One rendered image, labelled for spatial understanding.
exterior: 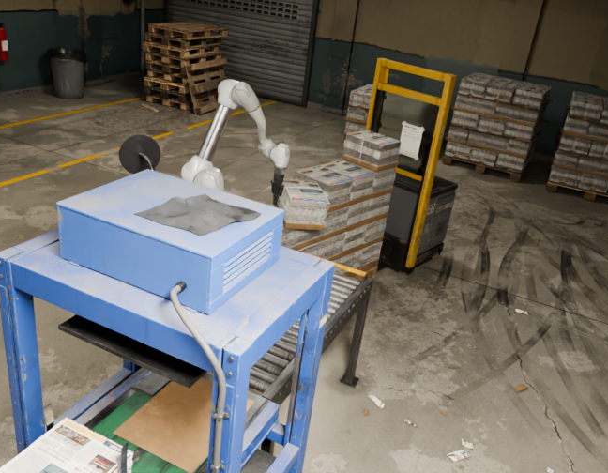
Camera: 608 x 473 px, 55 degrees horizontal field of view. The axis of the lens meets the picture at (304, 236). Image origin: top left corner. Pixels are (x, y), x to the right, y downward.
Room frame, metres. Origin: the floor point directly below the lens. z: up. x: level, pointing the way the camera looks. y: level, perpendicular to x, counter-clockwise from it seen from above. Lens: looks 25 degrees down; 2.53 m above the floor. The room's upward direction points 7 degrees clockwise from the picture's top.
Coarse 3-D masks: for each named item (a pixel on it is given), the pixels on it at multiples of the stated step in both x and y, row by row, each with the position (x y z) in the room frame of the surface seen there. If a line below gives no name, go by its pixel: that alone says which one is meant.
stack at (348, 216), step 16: (352, 208) 4.37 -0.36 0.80; (368, 208) 4.54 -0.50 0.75; (336, 224) 4.23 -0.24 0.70; (352, 224) 4.38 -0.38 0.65; (288, 240) 3.80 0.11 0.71; (304, 240) 3.94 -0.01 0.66; (336, 240) 4.24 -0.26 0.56; (352, 240) 4.42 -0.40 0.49; (320, 256) 4.12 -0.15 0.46; (352, 256) 4.44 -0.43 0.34
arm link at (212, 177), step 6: (210, 168) 3.55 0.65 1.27; (216, 168) 3.56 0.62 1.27; (198, 174) 3.57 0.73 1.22; (204, 174) 3.49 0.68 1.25; (210, 174) 3.48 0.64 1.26; (216, 174) 3.50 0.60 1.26; (198, 180) 3.51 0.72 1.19; (204, 180) 3.47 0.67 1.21; (210, 180) 3.46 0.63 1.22; (216, 180) 3.48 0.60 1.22; (222, 180) 3.52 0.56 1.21; (210, 186) 3.46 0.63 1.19; (216, 186) 3.47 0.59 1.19; (222, 186) 3.51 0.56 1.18
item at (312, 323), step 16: (320, 304) 1.86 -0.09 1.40; (304, 320) 1.87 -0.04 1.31; (320, 320) 1.86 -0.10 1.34; (304, 336) 1.88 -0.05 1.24; (320, 336) 1.88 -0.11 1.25; (304, 352) 1.87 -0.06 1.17; (320, 352) 1.91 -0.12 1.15; (304, 368) 1.87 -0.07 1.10; (304, 384) 1.86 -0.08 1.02; (304, 400) 1.86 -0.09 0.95; (288, 416) 1.88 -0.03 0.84; (304, 416) 1.85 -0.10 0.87; (288, 432) 1.87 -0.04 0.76; (304, 432) 1.87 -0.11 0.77; (304, 448) 1.90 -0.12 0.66
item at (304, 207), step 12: (288, 192) 3.83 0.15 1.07; (300, 192) 3.87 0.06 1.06; (312, 192) 3.92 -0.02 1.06; (324, 192) 3.96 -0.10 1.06; (288, 204) 3.77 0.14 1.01; (300, 204) 3.75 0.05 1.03; (312, 204) 3.78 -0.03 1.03; (324, 204) 3.80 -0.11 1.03; (288, 216) 3.74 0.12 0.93; (300, 216) 3.77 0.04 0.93; (312, 216) 3.80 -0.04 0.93; (324, 216) 3.82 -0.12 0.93
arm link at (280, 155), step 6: (282, 144) 3.96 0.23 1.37; (276, 150) 3.94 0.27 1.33; (282, 150) 3.91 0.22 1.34; (288, 150) 3.94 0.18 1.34; (270, 156) 3.97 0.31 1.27; (276, 156) 3.92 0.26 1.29; (282, 156) 3.91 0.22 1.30; (288, 156) 3.93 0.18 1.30; (276, 162) 3.92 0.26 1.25; (282, 162) 3.91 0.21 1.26
